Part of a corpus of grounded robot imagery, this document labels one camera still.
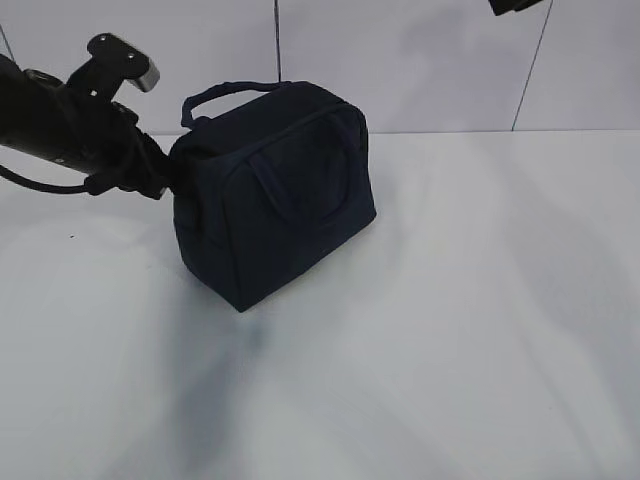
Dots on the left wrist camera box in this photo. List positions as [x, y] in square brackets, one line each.
[112, 62]

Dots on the dark blue lunch bag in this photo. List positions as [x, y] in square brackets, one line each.
[270, 178]

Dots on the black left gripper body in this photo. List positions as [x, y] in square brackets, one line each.
[135, 161]

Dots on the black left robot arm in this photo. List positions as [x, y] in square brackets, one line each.
[80, 130]

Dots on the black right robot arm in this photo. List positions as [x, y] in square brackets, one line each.
[502, 7]

